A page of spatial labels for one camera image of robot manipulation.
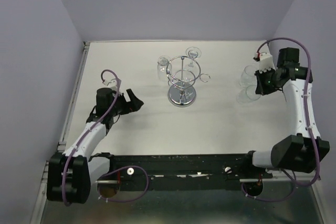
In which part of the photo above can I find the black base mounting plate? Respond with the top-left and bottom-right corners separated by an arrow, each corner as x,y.
102,153 -> 272,191

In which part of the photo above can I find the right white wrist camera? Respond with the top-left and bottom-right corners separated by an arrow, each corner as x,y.
254,52 -> 275,73

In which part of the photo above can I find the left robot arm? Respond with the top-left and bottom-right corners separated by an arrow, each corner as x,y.
47,88 -> 144,206

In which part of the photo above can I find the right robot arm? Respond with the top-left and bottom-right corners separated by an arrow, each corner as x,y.
241,48 -> 330,178

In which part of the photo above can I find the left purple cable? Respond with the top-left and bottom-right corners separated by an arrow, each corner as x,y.
61,69 -> 150,206

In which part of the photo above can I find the chrome wine glass rack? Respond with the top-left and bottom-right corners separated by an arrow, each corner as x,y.
165,56 -> 211,108

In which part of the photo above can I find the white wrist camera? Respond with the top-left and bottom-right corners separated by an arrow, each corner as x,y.
102,78 -> 121,95
254,52 -> 275,73

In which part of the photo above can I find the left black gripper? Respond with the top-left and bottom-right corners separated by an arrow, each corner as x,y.
109,89 -> 144,116

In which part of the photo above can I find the aluminium rail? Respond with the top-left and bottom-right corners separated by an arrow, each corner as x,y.
240,174 -> 321,183

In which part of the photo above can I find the clear wine glass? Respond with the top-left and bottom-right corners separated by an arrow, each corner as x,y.
239,65 -> 257,88

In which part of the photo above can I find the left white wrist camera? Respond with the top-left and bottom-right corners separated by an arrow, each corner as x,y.
102,78 -> 121,95

